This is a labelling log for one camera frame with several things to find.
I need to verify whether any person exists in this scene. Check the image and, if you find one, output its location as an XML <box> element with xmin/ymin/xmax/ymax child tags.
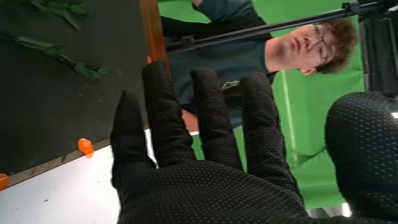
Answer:
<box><xmin>158</xmin><ymin>0</ymin><xmax>361</xmax><ymax>135</ymax></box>

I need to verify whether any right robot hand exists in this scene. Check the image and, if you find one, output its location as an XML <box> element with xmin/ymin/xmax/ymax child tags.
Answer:
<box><xmin>108</xmin><ymin>61</ymin><xmax>398</xmax><ymax>224</ymax></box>

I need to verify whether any green sprig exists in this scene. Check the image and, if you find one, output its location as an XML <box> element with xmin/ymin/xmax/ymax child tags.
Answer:
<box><xmin>27</xmin><ymin>0</ymin><xmax>91</xmax><ymax>30</ymax></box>
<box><xmin>4</xmin><ymin>32</ymin><xmax>110</xmax><ymax>82</ymax></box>

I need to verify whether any white sheet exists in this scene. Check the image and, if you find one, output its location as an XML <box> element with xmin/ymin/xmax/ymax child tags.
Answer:
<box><xmin>0</xmin><ymin>129</ymin><xmax>160</xmax><ymax>224</ymax></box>

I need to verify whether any dark mat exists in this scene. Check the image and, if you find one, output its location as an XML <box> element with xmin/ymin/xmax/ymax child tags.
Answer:
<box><xmin>0</xmin><ymin>0</ymin><xmax>151</xmax><ymax>177</ymax></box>

